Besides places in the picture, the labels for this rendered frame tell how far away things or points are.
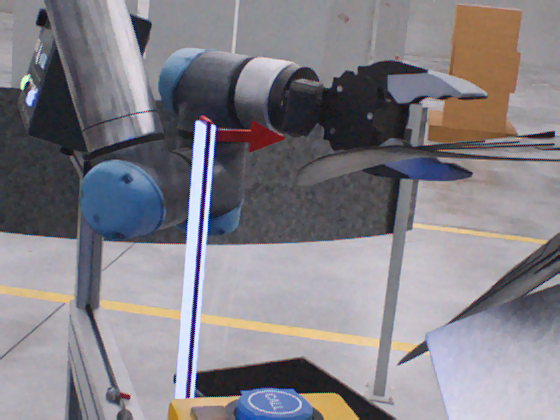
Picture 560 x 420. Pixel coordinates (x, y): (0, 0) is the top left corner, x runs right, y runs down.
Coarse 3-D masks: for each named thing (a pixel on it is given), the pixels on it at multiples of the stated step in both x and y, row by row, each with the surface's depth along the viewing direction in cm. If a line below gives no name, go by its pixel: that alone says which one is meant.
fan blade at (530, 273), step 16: (528, 256) 101; (544, 256) 96; (512, 272) 101; (528, 272) 97; (544, 272) 93; (496, 288) 101; (512, 288) 96; (528, 288) 93; (480, 304) 100; (496, 304) 96; (416, 352) 100
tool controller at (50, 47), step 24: (48, 24) 136; (144, 24) 125; (48, 48) 127; (144, 48) 127; (48, 72) 124; (24, 96) 141; (48, 96) 124; (24, 120) 131; (48, 120) 125; (72, 120) 126; (72, 144) 127
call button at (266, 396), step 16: (240, 400) 51; (256, 400) 51; (272, 400) 51; (288, 400) 52; (304, 400) 52; (240, 416) 50; (256, 416) 50; (272, 416) 50; (288, 416) 50; (304, 416) 50
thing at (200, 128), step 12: (204, 132) 71; (192, 168) 74; (192, 180) 74; (192, 192) 74; (192, 204) 74; (192, 216) 74; (192, 228) 73; (192, 240) 73; (192, 252) 73; (192, 264) 74; (192, 276) 74; (192, 288) 74; (180, 336) 77; (180, 348) 77; (180, 360) 77; (180, 372) 77; (180, 384) 77; (180, 396) 76
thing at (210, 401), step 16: (176, 400) 53; (192, 400) 53; (208, 400) 53; (224, 400) 53; (320, 400) 55; (336, 400) 55; (176, 416) 51; (320, 416) 52; (336, 416) 53; (352, 416) 53
